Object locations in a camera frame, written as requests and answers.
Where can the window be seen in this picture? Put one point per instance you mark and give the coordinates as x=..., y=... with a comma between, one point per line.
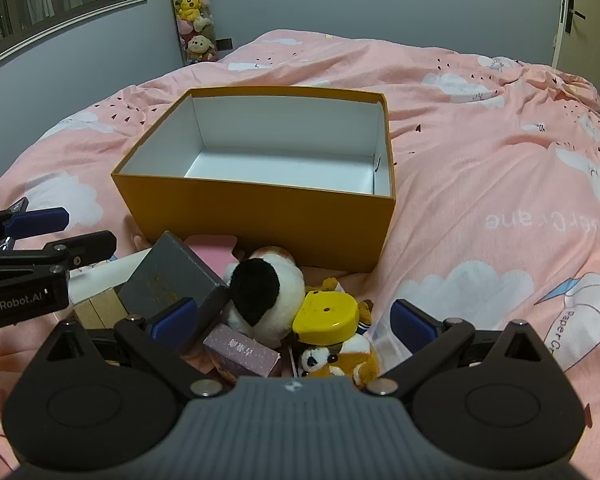
x=30, y=0

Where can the orange cardboard box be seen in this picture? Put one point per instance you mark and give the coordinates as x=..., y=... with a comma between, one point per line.
x=255, y=220

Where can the white box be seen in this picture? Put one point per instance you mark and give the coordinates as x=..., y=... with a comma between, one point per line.
x=105, y=275

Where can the grey box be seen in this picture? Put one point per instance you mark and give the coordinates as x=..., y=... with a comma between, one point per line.
x=170, y=270

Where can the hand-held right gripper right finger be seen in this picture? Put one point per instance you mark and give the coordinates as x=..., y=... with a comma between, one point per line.
x=412, y=322

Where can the orange white plush toy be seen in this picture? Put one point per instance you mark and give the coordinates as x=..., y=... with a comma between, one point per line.
x=355, y=355

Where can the small patterned box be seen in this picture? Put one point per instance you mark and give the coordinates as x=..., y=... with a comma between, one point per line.
x=240, y=352

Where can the black wall socket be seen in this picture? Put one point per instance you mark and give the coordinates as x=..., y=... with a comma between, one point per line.
x=223, y=45

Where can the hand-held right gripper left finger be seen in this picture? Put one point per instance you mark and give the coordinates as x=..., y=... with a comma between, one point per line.
x=175, y=317

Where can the hanging column of plush toys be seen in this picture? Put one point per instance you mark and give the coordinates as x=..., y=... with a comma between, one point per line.
x=195, y=10

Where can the pink case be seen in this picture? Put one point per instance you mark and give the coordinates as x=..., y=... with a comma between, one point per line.
x=212, y=252

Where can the kraft brown box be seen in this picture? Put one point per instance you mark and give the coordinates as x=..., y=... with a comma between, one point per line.
x=100, y=310

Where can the white plush toy black ear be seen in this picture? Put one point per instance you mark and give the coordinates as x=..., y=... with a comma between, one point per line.
x=290, y=285

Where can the door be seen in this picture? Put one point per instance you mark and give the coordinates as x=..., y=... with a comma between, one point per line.
x=595, y=50

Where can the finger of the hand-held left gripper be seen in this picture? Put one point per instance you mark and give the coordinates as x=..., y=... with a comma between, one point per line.
x=80, y=249
x=40, y=220

